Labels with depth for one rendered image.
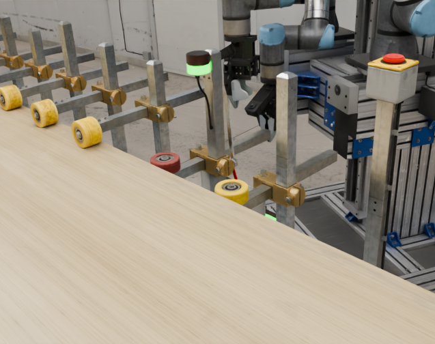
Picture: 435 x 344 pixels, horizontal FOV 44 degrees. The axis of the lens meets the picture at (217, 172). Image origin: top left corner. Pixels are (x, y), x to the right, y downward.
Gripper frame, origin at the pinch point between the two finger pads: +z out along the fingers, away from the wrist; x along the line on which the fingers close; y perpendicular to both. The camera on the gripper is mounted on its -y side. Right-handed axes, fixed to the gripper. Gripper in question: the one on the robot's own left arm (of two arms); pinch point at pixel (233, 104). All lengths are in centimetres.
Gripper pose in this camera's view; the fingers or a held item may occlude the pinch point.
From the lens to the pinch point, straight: 156.9
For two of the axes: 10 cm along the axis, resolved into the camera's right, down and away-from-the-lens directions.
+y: 9.0, 1.5, -4.1
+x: 4.4, -4.2, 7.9
